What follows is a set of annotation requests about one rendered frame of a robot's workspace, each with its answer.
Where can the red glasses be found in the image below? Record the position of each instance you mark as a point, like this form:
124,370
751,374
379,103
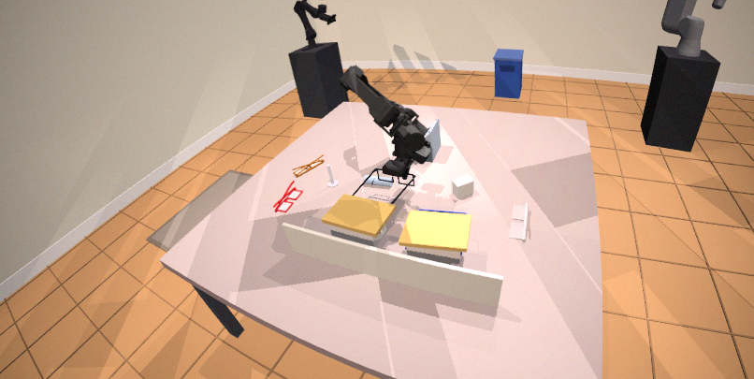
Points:
285,206

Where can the long cream flat panel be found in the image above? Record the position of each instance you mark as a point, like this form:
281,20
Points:
456,282

